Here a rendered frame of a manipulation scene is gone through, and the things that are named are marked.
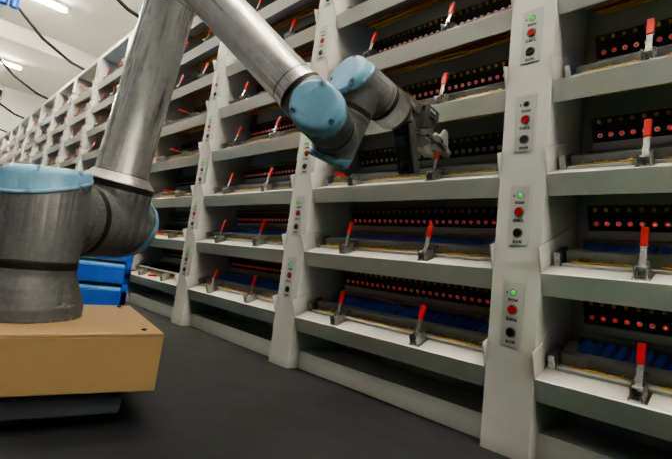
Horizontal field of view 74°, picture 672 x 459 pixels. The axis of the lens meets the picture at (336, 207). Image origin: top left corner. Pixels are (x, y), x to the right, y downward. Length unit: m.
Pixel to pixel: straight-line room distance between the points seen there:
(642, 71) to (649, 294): 0.39
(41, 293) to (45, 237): 0.09
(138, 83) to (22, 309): 0.50
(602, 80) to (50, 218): 1.03
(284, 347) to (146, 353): 0.62
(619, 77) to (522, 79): 0.18
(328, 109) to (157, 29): 0.51
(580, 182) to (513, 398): 0.42
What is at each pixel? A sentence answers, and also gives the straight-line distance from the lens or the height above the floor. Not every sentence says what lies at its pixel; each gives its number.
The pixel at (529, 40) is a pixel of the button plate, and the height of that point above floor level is 0.84.
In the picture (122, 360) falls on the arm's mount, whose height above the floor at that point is 0.11.
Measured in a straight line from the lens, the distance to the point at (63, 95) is 5.50.
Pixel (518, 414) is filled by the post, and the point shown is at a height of 0.08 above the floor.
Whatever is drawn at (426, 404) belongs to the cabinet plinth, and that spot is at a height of 0.03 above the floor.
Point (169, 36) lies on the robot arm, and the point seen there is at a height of 0.76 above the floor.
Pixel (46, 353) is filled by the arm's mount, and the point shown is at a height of 0.12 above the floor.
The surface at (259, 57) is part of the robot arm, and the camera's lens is 0.82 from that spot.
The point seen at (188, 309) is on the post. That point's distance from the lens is 1.97.
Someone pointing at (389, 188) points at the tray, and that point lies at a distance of 1.16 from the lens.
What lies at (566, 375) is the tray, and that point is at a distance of 0.97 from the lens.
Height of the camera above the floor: 0.30
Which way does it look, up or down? 8 degrees up
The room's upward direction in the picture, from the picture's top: 7 degrees clockwise
